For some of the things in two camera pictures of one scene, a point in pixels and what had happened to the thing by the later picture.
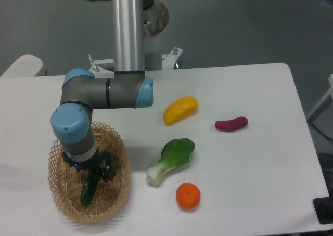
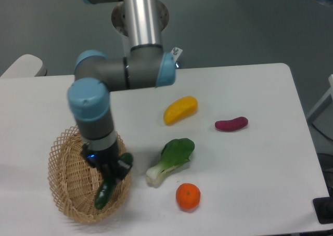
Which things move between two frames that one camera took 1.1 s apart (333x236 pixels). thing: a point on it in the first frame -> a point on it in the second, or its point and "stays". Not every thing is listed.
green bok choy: (175, 153) stays
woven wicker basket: (66, 181) stays
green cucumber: (92, 180) -> (108, 185)
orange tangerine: (188, 195) stays
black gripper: (107, 172) -> (105, 160)
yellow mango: (180, 108) stays
